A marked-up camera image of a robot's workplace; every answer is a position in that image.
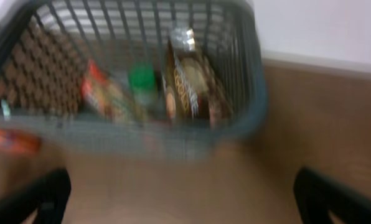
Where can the orange Redoxon box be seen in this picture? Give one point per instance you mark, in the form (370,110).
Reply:
(19,142)

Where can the brown Nescafe Gold coffee bag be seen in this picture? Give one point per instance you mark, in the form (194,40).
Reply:
(193,89)

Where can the green lid glass jar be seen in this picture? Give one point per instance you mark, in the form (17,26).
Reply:
(142,82)

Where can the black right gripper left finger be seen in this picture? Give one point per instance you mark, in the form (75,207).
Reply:
(48,196)

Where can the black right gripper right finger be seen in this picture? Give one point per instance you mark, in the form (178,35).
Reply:
(317,195)

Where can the orange spaghetti pasta packet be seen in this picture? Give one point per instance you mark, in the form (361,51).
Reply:
(108,98)

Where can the grey plastic basket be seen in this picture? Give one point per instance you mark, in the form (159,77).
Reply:
(45,47)

